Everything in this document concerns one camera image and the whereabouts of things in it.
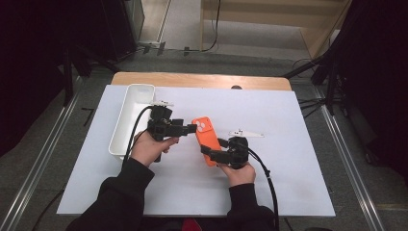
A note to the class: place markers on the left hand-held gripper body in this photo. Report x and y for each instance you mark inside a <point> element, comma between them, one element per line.
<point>160,126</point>

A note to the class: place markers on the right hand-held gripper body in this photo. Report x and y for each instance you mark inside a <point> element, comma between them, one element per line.
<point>237,154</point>

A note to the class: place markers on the orange phone case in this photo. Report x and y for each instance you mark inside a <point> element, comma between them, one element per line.
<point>207,136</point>

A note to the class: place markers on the white rectangular plastic bin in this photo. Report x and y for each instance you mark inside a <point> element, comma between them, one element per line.
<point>122,134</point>

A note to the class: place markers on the person's right hand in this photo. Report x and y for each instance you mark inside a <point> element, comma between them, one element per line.
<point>240,176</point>

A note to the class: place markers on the person's left hand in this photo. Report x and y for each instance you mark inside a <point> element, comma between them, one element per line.
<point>146,150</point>

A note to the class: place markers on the white board sheet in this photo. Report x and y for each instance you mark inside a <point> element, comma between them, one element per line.
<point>198,192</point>

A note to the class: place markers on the wooden table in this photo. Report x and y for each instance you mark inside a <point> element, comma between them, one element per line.
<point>198,79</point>

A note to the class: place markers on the dark round table grommet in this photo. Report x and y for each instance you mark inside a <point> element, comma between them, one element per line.
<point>236,87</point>

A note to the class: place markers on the person's dark clothing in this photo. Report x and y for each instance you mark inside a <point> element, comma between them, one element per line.
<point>215,224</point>

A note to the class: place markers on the red cloth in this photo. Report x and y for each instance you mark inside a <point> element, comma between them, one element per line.
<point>191,225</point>

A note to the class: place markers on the black metal stand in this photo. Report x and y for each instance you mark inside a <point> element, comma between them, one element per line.
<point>68,83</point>
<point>331,89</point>

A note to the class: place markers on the black cabinet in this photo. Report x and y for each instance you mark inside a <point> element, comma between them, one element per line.
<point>118,29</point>

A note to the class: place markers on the light wooden shelf unit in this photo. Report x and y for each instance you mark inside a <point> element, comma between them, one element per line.
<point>272,16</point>

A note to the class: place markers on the dark curtain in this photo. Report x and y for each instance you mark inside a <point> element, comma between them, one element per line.
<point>378,80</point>
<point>29,64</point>

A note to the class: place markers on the metal floor rail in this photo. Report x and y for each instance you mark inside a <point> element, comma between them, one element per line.
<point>38,170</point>
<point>346,160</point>

